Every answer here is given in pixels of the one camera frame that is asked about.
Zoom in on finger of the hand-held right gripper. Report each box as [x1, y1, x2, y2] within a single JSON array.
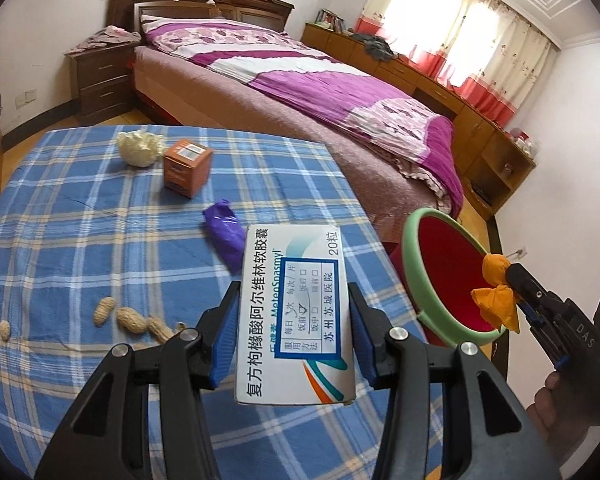
[[522, 305, 570, 372], [505, 262, 556, 308]]

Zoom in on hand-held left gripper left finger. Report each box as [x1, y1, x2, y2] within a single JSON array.
[[34, 280, 243, 480]]

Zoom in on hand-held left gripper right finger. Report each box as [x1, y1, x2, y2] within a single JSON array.
[[347, 282, 563, 480]]

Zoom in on orange cloth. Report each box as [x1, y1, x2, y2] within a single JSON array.
[[471, 254, 522, 335]]

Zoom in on white medicine box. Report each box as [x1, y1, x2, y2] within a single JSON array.
[[235, 224, 357, 407]]

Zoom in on red bucket with green rim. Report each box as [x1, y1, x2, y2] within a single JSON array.
[[386, 208, 518, 347]]

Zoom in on purple plastic bag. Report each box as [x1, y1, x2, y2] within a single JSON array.
[[202, 200, 247, 273]]

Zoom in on orange cardboard box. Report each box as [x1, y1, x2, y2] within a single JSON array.
[[162, 140, 214, 197]]

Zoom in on cream foam ball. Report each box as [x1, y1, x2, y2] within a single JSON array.
[[117, 131, 163, 167]]

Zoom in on person's right hand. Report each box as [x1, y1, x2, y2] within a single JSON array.
[[525, 372, 581, 441]]

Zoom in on small jars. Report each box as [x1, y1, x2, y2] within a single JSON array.
[[505, 127, 536, 158]]

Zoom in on blue plaid tablecloth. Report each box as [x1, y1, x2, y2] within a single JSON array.
[[0, 126, 448, 480]]

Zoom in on long wooden cabinet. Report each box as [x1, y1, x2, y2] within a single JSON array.
[[300, 21, 537, 221]]

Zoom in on floral curtain with red hem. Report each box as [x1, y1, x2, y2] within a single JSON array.
[[355, 0, 553, 128]]

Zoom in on mauve bedspread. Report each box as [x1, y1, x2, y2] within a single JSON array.
[[132, 45, 456, 226]]

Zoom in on purple floral quilt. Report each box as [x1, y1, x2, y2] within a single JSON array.
[[140, 14, 463, 213]]

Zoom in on grey clothes pile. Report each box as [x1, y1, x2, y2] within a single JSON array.
[[355, 32, 396, 61]]

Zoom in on dark wooden nightstand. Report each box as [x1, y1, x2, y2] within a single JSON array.
[[67, 40, 141, 126]]

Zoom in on row of books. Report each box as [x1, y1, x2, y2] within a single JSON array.
[[316, 8, 346, 31]]

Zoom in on pink cloth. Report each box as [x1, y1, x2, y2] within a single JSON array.
[[64, 25, 142, 56]]

